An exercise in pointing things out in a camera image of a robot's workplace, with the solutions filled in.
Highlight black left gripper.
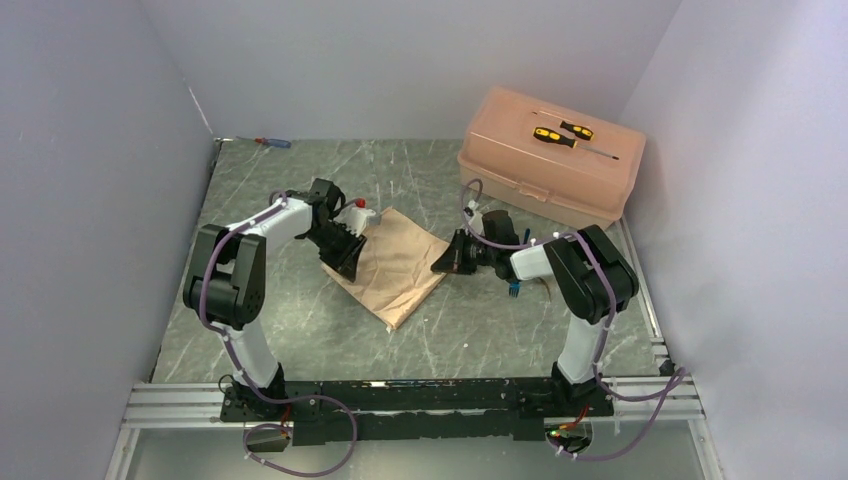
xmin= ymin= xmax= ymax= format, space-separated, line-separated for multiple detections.
xmin=304 ymin=222 xmax=368 ymax=282

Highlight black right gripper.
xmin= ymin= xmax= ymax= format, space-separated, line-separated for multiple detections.
xmin=430 ymin=229 xmax=497 ymax=275

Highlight peach satin napkin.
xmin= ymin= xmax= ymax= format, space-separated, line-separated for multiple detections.
xmin=322 ymin=208 xmax=448 ymax=330

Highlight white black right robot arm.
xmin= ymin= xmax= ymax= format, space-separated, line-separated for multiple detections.
xmin=431 ymin=210 xmax=639 ymax=415

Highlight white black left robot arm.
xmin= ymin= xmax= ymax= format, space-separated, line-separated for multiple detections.
xmin=182 ymin=179 xmax=380 ymax=420

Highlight blue plastic fork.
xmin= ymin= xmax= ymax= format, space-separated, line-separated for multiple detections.
xmin=508 ymin=228 xmax=531 ymax=298

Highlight thin wooden chopstick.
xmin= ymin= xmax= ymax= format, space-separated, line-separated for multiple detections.
xmin=536 ymin=278 xmax=553 ymax=303

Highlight red blue screwdriver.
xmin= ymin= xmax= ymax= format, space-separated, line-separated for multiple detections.
xmin=239 ymin=137 xmax=292 ymax=149

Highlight peach plastic toolbox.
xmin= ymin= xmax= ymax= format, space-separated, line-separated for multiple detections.
xmin=458 ymin=87 xmax=646 ymax=228

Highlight large yellow black screwdriver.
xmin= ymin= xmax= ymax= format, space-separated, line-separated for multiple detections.
xmin=533 ymin=127 xmax=619 ymax=161

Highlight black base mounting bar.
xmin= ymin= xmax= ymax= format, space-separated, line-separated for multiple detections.
xmin=220 ymin=377 xmax=614 ymax=446

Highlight small yellow black screwdriver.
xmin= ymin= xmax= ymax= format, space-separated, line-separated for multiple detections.
xmin=534 ymin=110 xmax=594 ymax=141

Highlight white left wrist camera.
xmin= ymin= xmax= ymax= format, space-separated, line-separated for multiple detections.
xmin=339 ymin=198 xmax=381 ymax=235

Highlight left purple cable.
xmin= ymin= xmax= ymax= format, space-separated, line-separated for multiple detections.
xmin=198 ymin=190 xmax=359 ymax=476

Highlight aluminium frame rail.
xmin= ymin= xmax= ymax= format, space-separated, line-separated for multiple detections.
xmin=105 ymin=334 xmax=725 ymax=479

